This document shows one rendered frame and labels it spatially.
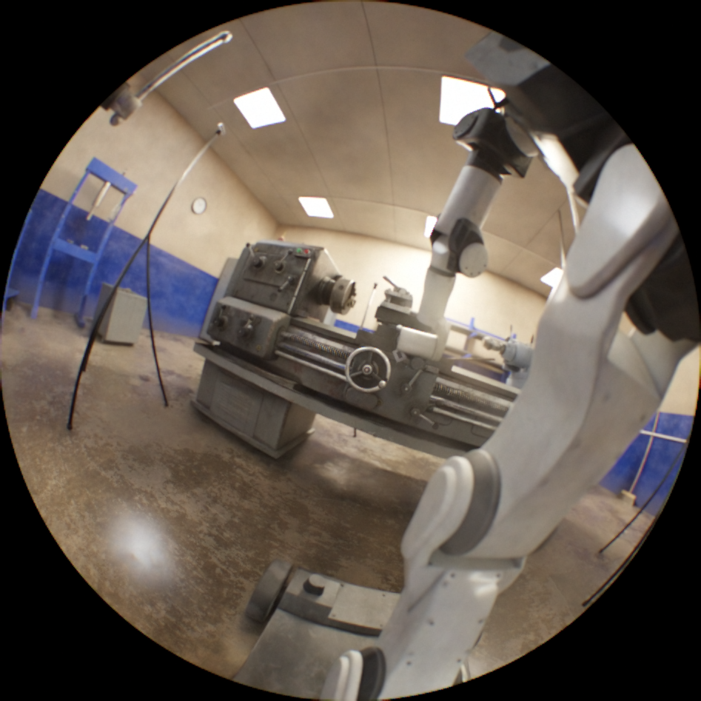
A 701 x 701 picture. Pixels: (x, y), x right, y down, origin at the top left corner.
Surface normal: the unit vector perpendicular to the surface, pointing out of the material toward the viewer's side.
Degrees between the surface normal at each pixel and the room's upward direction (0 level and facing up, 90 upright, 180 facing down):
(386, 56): 180
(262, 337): 90
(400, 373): 90
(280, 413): 90
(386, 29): 180
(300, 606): 45
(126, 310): 90
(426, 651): 54
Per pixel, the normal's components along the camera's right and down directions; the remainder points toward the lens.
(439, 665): 0.07, -0.61
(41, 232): 0.93, 0.31
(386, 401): -0.20, -0.09
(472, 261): 0.19, 0.62
